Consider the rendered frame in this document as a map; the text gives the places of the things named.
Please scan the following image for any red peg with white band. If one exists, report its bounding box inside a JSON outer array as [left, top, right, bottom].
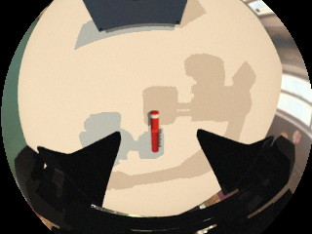
[[149, 110, 159, 152]]

